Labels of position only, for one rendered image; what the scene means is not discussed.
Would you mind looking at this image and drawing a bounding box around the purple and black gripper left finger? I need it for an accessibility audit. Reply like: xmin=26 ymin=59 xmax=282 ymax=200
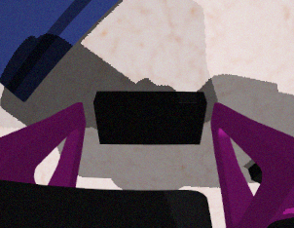
xmin=0 ymin=102 xmax=86 ymax=187

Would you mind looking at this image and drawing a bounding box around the black domino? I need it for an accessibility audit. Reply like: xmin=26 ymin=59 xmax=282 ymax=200
xmin=93 ymin=92 xmax=207 ymax=145
xmin=248 ymin=163 xmax=262 ymax=184

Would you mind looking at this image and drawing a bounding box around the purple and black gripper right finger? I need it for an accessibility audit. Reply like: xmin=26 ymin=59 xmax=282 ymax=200
xmin=210 ymin=102 xmax=294 ymax=228

